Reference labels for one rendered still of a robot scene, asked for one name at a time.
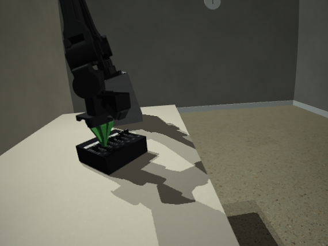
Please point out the black lighting desk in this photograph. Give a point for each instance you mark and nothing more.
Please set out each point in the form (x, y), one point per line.
(120, 150)

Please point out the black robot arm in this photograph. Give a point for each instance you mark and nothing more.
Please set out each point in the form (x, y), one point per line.
(78, 25)

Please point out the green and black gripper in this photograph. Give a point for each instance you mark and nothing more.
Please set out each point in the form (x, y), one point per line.
(102, 123)

